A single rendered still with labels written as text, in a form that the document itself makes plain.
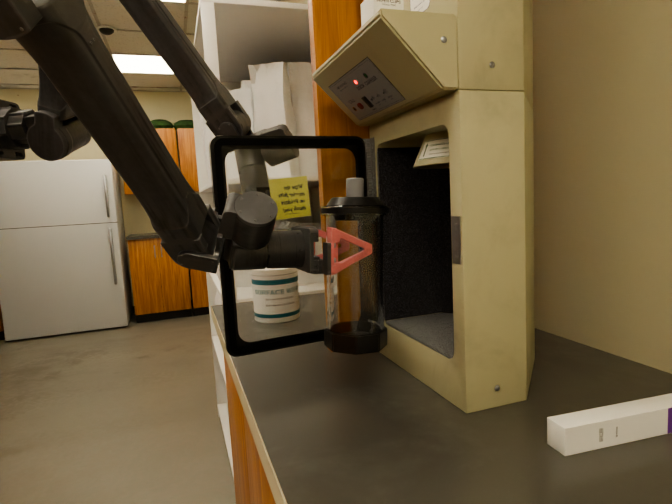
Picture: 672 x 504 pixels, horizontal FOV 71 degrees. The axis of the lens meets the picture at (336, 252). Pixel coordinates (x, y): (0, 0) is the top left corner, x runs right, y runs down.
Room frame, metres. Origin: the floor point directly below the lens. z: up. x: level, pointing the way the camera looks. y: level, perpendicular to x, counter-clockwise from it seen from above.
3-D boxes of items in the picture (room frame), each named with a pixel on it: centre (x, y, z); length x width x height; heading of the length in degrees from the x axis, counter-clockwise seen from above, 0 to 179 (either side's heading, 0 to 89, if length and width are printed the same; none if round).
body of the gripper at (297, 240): (0.71, 0.07, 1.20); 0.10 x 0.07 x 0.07; 20
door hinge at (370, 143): (0.96, -0.08, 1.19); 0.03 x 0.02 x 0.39; 19
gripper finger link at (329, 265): (0.71, -0.01, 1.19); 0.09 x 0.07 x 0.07; 110
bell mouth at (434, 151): (0.84, -0.23, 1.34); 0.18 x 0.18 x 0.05
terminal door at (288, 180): (0.90, 0.07, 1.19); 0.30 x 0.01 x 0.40; 114
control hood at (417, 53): (0.81, -0.08, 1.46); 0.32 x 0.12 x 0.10; 19
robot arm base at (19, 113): (1.01, 0.65, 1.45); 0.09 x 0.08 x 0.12; 172
